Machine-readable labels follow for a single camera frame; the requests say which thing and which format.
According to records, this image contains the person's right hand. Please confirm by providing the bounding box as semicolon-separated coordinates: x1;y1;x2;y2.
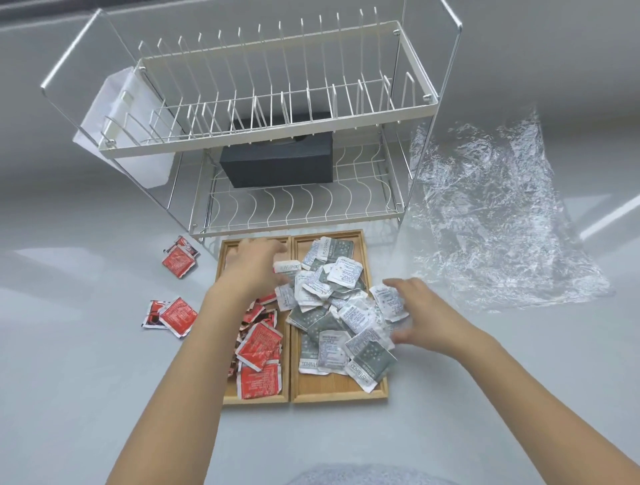
382;277;490;358

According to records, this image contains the person's left hand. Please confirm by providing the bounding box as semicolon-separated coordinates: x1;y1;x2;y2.
215;238;301;302

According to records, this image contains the pile of red sachets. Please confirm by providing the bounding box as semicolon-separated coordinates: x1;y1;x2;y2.
227;292;286;400

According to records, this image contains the pile of grey sachets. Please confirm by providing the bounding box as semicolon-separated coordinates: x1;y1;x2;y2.
273;237;409;394

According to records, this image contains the wooden tray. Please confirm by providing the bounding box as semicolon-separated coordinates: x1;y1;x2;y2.
289;229;390;404
215;236;293;406

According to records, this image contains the person's right forearm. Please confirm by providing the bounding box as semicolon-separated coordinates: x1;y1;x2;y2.
459;329;640;485

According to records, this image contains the person's left forearm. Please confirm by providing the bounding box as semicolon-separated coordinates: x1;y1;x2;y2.
107;287;266;485

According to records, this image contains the black box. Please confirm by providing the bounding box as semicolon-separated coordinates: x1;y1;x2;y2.
219;112;335;189

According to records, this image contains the white plastic cutlery holder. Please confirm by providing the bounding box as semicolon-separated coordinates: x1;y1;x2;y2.
72;67;177;190

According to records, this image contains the white wire dish rack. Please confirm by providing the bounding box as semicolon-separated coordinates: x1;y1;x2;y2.
41;0;463;242

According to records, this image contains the dark window frame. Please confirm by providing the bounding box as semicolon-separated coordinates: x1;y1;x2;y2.
0;0;211;25

